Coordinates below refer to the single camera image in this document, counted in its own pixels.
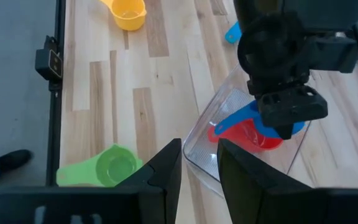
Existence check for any black aluminium table frame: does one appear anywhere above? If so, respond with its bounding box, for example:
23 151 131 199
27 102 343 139
45 0 67 187

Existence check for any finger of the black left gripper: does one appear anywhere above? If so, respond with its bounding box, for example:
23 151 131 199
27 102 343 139
256 85 328 140

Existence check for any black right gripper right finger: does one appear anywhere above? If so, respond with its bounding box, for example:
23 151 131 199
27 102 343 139
216 138 358 224

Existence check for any blue measuring cup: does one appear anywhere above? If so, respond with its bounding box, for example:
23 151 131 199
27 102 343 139
213 100 306 139

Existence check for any person's shoe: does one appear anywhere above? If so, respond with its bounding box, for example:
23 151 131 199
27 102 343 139
0 149 33 172

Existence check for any red measuring cup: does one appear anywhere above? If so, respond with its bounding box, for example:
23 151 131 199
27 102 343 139
206 119 284 153

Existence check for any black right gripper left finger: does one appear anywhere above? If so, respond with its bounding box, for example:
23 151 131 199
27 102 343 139
0 138 183 224

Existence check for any clear plastic basket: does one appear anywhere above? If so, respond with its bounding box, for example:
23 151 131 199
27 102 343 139
182 63 312 198

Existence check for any teal measuring cup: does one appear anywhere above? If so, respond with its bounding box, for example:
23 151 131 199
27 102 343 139
224 21 242 44

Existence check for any green measuring cup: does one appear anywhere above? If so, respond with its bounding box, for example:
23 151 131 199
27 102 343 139
56 143 144 187

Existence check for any yellow measuring cup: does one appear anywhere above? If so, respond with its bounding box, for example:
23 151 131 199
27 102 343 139
99 0 147 32

